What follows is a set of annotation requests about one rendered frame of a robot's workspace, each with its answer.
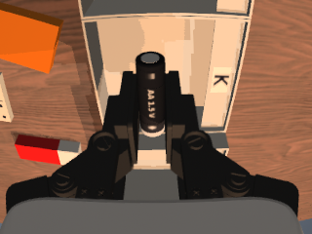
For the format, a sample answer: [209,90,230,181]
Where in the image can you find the black battery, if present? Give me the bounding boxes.
[136,52,166,137]

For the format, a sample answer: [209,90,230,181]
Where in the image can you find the cream domino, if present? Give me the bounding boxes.
[0,72,14,122]

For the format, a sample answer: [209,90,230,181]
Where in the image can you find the red and white eraser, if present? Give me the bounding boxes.
[15,135,82,165]

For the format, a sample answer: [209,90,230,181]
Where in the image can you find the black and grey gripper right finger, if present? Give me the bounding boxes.
[165,70,299,216]

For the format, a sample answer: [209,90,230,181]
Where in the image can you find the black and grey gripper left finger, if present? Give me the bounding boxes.
[6,71,139,213]

